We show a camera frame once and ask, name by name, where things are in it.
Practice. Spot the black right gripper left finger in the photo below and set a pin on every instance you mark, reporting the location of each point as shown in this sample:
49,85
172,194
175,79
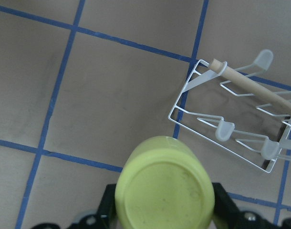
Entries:
106,217

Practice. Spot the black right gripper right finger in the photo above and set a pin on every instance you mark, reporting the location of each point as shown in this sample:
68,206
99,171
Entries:
226,212

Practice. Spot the yellow-green plastic cup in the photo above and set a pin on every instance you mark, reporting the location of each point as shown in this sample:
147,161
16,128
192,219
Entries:
164,186

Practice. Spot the white wire cup rack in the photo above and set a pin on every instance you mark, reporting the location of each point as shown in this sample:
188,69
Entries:
233,110

